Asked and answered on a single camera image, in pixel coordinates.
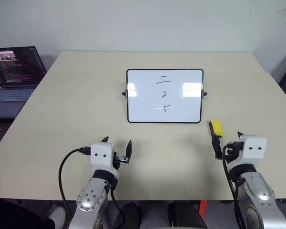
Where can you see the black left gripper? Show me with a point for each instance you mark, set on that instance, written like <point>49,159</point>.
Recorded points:
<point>120,160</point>

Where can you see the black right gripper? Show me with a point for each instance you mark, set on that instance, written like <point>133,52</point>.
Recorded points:
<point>233,150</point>

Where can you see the yellow sponge eraser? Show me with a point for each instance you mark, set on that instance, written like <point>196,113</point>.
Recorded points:
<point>217,127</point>

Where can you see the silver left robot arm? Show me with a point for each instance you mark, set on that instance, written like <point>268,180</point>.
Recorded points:
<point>90,198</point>

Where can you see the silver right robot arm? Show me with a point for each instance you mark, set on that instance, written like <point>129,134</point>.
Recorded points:
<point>259,190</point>

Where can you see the black-framed tabletop whiteboard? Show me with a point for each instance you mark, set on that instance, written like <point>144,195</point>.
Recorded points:
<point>164,95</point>

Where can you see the orange stand leg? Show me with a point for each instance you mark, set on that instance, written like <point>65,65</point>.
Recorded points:
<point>202,207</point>

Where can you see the dark rounded shape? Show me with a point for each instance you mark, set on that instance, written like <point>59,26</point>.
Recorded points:
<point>131,215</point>
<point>186,215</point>

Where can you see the white shoe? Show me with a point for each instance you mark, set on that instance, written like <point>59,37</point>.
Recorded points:
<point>57,214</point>

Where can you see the open grey laptop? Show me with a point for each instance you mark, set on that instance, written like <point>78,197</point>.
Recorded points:
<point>13,69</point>

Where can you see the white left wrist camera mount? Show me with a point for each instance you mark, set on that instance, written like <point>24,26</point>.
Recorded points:
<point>101,155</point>

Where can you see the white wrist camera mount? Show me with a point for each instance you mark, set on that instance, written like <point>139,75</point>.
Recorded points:
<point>253,149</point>
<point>101,155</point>

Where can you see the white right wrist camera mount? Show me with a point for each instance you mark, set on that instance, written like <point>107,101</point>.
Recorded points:
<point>253,149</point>

